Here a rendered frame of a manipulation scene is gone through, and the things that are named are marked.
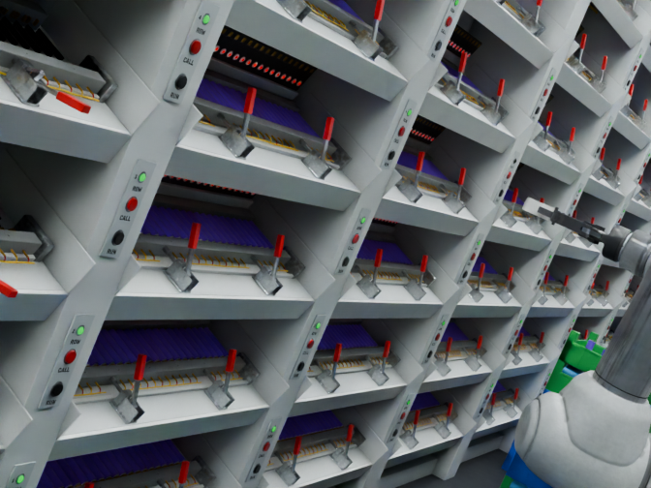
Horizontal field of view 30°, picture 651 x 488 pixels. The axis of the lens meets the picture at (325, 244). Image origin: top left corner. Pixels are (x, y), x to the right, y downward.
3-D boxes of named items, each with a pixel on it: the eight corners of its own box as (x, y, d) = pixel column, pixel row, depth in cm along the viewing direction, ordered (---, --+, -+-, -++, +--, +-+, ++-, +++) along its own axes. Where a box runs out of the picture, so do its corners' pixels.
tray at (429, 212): (465, 236, 266) (496, 205, 264) (363, 216, 211) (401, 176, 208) (406, 172, 273) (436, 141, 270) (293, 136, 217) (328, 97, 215)
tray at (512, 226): (540, 252, 330) (576, 216, 327) (478, 238, 275) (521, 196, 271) (490, 198, 337) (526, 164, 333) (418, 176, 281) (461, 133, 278)
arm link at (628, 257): (644, 278, 260) (619, 266, 262) (663, 239, 259) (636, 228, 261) (637, 277, 251) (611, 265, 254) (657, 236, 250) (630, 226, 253)
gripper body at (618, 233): (614, 262, 254) (574, 244, 257) (621, 263, 261) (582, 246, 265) (630, 229, 253) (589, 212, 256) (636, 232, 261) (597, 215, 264)
